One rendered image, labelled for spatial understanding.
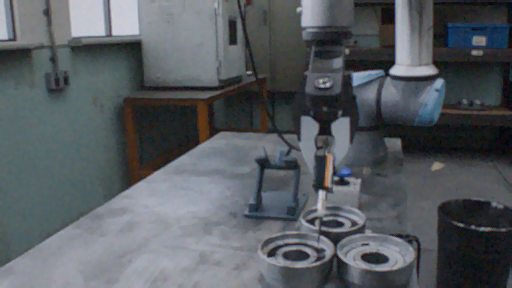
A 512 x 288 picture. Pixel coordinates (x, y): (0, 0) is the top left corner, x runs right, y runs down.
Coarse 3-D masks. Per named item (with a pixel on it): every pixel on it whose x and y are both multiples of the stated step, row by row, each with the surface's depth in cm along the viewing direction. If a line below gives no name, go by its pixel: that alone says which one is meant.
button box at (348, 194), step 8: (336, 184) 84; (344, 184) 83; (352, 184) 84; (336, 192) 82; (344, 192) 82; (352, 192) 81; (328, 200) 83; (336, 200) 82; (344, 200) 82; (352, 200) 82
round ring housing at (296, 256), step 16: (272, 240) 64; (288, 240) 65; (304, 240) 65; (320, 240) 64; (288, 256) 63; (304, 256) 62; (272, 272) 57; (288, 272) 56; (304, 272) 56; (320, 272) 57
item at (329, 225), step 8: (312, 208) 74; (328, 208) 75; (336, 208) 75; (344, 208) 74; (352, 208) 74; (304, 216) 73; (328, 216) 73; (352, 216) 73; (360, 216) 72; (304, 224) 68; (328, 224) 73; (336, 224) 73; (344, 224) 71; (360, 224) 67; (312, 232) 67; (328, 232) 66; (336, 232) 65; (344, 232) 65; (352, 232) 66; (360, 232) 67; (336, 240) 66; (336, 248) 67
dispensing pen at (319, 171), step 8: (328, 144) 67; (328, 152) 67; (320, 160) 65; (320, 168) 64; (320, 176) 64; (312, 184) 63; (320, 184) 63; (320, 192) 64; (320, 200) 64; (320, 208) 64; (320, 216) 63; (320, 224) 63; (320, 232) 63
